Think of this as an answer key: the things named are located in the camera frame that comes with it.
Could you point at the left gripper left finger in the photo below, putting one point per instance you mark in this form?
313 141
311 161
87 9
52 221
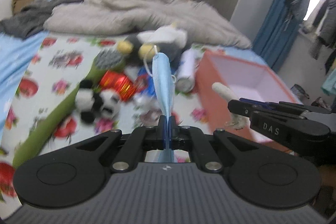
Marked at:
135 146

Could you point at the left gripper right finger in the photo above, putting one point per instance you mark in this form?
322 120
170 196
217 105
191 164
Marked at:
200 146

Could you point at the blue white plastic bag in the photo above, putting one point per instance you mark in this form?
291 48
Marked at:
145 84

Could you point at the red shiny foil packet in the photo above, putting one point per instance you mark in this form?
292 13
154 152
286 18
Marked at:
120 83

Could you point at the blue surgical face mask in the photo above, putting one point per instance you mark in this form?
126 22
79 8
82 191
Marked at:
157 65

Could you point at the white spray can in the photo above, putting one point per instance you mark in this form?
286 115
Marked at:
186 72

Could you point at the small panda plush toy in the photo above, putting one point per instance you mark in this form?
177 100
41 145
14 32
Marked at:
92 104

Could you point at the salmon pink cardboard box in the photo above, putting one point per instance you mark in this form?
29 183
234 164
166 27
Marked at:
247 80

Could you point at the green long massage brush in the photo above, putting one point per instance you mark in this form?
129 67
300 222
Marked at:
106 60

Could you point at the grey white penguin plush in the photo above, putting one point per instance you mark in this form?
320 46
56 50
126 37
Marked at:
169 40

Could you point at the hanging clothes rack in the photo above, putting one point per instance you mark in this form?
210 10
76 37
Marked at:
321 21

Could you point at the blue curtain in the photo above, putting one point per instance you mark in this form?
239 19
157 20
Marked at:
279 30

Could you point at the grey quilted blanket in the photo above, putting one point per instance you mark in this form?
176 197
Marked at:
201 21

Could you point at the light blue bed sheet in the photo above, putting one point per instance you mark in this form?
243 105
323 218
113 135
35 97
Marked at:
15 56

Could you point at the dark grey clothing pile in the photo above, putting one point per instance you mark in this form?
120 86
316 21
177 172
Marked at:
29 21

